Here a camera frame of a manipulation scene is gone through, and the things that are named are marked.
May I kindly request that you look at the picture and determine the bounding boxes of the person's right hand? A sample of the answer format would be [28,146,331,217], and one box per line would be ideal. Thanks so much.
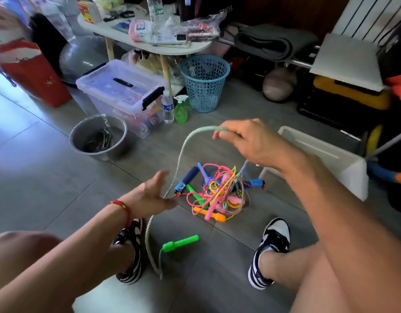
[212,118,299,172]

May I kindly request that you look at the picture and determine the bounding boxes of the person's left hand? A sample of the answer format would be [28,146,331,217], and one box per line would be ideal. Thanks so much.
[119,169,178,222]

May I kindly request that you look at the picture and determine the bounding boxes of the blue jump rope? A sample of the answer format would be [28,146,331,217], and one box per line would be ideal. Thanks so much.
[174,161,265,206]

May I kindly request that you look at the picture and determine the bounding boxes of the green jump rope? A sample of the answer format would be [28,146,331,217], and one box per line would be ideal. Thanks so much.
[145,126,229,281]

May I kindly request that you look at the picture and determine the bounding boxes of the yellow rope orange handles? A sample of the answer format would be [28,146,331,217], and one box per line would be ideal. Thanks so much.
[190,167,237,223]

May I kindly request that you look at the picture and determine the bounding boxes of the pink jump rope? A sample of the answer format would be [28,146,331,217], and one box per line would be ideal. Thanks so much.
[186,163,250,222]

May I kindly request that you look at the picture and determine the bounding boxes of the white plastic bin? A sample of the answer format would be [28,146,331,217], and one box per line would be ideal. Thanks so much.
[258,126,369,201]

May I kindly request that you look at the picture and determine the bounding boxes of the person's left forearm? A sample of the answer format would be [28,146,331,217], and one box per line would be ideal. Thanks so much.
[0,202,133,313]

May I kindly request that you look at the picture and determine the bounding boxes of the person's right forearm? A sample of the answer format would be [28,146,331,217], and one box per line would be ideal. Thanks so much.
[279,150,401,313]

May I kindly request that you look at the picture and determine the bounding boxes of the person's right leg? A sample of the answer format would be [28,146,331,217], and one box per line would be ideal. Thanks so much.
[259,241,384,313]

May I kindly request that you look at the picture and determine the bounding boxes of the person's leg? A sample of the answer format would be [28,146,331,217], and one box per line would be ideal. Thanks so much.
[259,241,384,313]
[0,230,136,297]

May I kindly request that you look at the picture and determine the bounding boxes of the person's left leg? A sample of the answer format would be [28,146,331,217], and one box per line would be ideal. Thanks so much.
[0,230,136,297]

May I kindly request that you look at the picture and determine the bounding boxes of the grey metal basin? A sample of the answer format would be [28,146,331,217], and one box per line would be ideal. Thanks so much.
[69,114,130,162]

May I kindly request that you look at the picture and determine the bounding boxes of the brown ball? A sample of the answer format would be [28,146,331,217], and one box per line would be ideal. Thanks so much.
[262,65,298,103]

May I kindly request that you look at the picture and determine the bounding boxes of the black white left shoe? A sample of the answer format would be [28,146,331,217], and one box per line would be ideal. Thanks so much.
[112,217,149,286]

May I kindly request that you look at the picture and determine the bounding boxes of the black white shoe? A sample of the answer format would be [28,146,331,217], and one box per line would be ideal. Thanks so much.
[112,217,149,286]
[247,217,292,291]

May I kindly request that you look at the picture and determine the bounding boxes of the blue mesh plastic basket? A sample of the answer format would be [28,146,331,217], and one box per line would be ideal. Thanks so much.
[180,54,231,114]

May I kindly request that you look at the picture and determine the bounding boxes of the green spray bottle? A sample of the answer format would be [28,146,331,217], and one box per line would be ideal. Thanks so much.
[173,94,190,125]

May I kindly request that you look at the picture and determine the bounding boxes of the small plastic water bottle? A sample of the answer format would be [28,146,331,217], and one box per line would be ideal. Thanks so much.
[161,90,176,125]

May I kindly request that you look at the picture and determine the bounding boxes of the black white right shoe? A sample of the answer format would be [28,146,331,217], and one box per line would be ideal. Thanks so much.
[247,217,292,291]

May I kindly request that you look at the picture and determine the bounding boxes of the yellow black case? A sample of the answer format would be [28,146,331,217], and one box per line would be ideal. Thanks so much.
[313,75,392,111]

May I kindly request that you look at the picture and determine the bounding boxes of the grey folded mat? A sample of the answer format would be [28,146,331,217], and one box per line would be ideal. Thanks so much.
[234,23,319,63]

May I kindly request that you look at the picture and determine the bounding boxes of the clear bin with black latches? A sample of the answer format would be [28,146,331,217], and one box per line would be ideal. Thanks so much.
[75,59,167,140]

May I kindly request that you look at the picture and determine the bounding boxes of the grey flat board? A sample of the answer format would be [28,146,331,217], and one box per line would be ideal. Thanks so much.
[310,32,385,93]

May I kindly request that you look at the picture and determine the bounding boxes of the multicoloured hula hoop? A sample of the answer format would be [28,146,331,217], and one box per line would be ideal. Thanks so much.
[366,123,401,186]

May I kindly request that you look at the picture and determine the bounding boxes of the clear plastic bag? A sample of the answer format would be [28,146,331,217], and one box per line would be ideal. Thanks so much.
[181,15,224,42]

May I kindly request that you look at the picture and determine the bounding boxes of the grey exercise ball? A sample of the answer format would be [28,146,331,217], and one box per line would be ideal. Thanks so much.
[59,34,111,85]

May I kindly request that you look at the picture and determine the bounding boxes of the black red inflatable toy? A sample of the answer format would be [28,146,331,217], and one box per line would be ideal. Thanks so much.
[376,29,401,102]

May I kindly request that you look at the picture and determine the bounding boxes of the red bag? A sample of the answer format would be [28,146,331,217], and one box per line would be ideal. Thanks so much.
[0,39,72,108]

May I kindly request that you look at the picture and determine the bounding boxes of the pink white packet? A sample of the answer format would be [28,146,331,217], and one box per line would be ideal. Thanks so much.
[129,19,154,43]

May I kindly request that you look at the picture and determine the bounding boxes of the white radiator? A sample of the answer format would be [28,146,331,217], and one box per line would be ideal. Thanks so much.
[332,0,401,46]

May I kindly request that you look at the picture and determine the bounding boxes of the large plastic water bottle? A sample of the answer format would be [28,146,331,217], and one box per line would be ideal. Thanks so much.
[147,0,165,23]

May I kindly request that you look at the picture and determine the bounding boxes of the white round table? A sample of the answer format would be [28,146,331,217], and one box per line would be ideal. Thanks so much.
[77,0,213,95]

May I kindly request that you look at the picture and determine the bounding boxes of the white plastic bag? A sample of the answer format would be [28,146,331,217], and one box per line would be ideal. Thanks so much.
[40,0,77,40]

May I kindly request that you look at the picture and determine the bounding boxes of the red string bracelet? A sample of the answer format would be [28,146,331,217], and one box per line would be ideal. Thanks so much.
[110,199,133,229]

